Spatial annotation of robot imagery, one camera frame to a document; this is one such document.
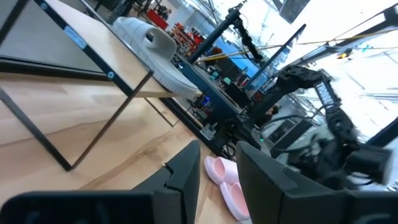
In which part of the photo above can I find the black metal beam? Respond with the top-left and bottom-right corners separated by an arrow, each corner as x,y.
245,24 -> 307,91
292,2 -> 398,67

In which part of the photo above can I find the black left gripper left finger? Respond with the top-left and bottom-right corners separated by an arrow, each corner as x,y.
0,139 -> 202,224

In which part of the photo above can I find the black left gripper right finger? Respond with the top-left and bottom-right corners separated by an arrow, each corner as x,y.
235,140 -> 398,224

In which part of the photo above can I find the grey slide sandal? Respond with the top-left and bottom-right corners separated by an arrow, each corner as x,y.
112,16 -> 200,100

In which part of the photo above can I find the wooden shelf with black frame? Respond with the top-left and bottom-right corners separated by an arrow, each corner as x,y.
0,0 -> 203,172

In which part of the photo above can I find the black stand pole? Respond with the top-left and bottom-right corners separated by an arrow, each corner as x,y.
187,6 -> 243,64

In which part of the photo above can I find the pink slide sandal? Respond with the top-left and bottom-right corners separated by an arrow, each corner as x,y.
220,182 -> 252,223
203,156 -> 241,187

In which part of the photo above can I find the black aluminium table frame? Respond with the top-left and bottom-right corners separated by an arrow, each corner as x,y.
159,96 -> 237,158

